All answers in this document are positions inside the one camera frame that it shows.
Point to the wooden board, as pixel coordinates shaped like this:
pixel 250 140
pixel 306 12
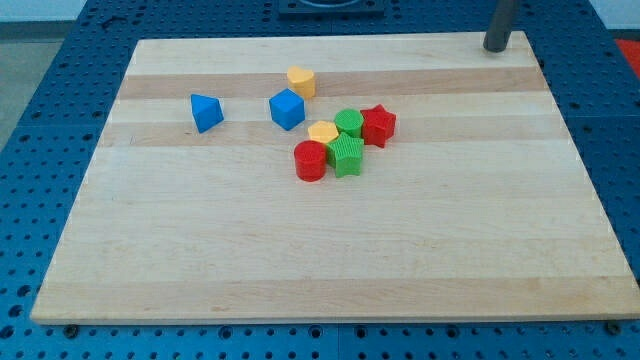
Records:
pixel 478 209

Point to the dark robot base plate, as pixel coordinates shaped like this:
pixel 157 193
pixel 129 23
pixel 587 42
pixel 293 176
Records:
pixel 298 8

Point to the green star block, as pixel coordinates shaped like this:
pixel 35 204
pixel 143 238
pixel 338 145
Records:
pixel 345 155

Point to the green cylinder block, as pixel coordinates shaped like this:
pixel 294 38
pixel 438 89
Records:
pixel 349 121

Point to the yellow hexagon block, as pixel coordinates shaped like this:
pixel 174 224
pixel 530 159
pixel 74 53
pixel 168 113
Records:
pixel 323 132

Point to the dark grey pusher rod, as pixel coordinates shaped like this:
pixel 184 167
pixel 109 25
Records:
pixel 501 25

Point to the blue cube block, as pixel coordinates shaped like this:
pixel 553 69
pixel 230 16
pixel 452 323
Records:
pixel 287 109

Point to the red cylinder block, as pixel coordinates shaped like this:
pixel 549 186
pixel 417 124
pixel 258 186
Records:
pixel 310 160

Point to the blue triangular block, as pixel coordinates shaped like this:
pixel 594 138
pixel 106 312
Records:
pixel 206 111

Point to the red star block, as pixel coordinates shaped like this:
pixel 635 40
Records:
pixel 378 126

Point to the yellow heart block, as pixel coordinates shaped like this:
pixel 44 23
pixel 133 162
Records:
pixel 302 81

